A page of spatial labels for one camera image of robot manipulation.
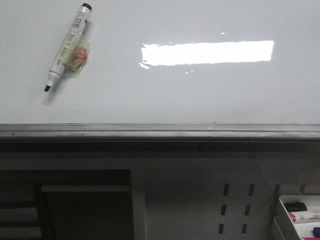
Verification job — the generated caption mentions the white whiteboard marker black cap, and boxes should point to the white whiteboard marker black cap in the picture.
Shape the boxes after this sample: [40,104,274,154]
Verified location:
[44,3,92,92]

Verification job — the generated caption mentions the white whiteboard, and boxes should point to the white whiteboard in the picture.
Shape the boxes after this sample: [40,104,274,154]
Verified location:
[0,0,320,124]

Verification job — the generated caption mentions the grey whiteboard frame rail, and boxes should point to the grey whiteboard frame rail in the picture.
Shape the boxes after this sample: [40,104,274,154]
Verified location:
[0,123,320,152]

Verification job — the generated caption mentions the red capped marker in box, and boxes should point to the red capped marker in box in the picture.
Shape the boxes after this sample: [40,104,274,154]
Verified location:
[288,210,320,224]

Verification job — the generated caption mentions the white slotted metal panel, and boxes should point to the white slotted metal panel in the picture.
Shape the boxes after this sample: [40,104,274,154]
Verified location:
[0,150,320,240]

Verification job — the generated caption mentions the blue marker in box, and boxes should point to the blue marker in box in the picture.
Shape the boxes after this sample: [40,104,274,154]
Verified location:
[312,227,320,238]

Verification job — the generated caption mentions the white marker holder box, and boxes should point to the white marker holder box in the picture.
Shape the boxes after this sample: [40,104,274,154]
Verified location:
[272,195,320,240]

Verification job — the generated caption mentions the pink item in box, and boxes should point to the pink item in box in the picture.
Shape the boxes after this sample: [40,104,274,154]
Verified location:
[303,237,320,240]

